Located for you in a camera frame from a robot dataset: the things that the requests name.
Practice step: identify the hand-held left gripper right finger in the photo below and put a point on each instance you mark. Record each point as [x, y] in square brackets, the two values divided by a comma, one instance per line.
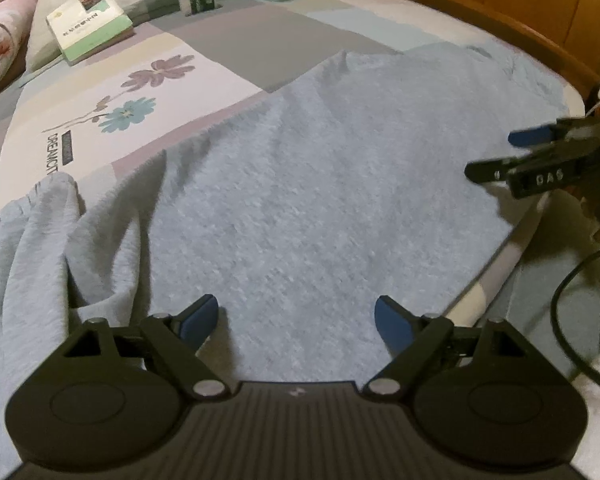
[392, 322]

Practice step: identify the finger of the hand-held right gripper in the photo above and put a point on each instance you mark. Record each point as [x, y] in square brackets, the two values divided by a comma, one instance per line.
[495, 167]
[530, 136]

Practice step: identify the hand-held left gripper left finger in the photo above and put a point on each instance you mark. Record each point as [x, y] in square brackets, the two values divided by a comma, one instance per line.
[200, 317]

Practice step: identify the grey sweatpants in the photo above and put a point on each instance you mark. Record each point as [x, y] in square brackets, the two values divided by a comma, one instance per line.
[305, 200]

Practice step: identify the wooden headboard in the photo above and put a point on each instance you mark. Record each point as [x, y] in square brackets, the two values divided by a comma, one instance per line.
[505, 0]

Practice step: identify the green white book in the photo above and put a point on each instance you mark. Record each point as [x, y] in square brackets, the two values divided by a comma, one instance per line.
[87, 20]

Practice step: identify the pink folded quilt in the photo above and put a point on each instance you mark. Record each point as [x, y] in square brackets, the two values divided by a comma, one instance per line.
[0, 45]

